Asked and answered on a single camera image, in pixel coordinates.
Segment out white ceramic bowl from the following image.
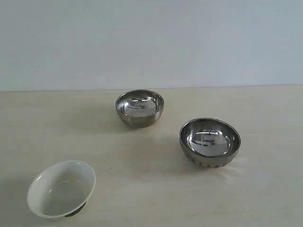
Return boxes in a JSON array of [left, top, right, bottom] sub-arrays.
[[27, 160, 96, 219]]

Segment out ribbed steel bowl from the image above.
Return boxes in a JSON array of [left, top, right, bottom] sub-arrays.
[[179, 118, 241, 168]]

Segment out smooth steel bowl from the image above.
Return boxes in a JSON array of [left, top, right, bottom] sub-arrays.
[[115, 89, 165, 129]]

